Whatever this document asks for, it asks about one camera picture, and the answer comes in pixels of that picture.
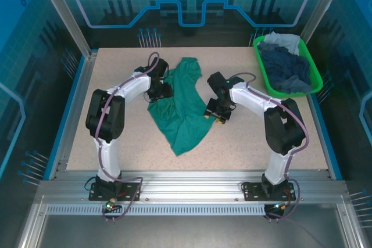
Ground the green t-shirt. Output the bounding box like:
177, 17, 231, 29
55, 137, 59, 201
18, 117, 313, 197
147, 57, 216, 157

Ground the dark blue t-shirt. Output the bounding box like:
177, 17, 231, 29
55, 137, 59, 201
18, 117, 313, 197
257, 41, 313, 86

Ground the grey-blue t-shirt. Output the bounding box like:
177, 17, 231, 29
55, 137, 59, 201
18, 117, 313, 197
273, 75, 313, 95

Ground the light grey t-shirt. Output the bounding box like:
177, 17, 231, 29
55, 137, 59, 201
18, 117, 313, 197
263, 32, 302, 56

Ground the green plastic basket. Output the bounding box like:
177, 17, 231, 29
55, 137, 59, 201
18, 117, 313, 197
252, 34, 324, 98

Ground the adapter with green light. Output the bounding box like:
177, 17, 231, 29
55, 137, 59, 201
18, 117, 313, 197
271, 201, 291, 211
105, 198, 123, 213

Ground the grey metal lower panel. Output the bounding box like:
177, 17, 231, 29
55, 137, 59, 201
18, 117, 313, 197
37, 215, 348, 248

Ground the aluminium frame cross rail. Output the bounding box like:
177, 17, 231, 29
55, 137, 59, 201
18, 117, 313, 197
37, 169, 346, 202

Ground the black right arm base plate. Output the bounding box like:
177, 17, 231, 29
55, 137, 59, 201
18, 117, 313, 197
242, 180, 296, 202

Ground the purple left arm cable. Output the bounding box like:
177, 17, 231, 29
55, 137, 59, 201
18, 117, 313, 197
95, 52, 161, 223

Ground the aluminium side rail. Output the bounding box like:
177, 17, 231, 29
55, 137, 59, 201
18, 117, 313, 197
48, 52, 98, 181
306, 92, 344, 181

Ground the slotted grey cable duct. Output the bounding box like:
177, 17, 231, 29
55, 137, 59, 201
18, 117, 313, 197
46, 204, 267, 217

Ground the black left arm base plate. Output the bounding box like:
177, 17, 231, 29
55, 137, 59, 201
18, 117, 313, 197
88, 182, 143, 202

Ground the aluminium frame post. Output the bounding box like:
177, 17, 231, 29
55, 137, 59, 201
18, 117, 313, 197
31, 0, 98, 59
299, 0, 351, 45

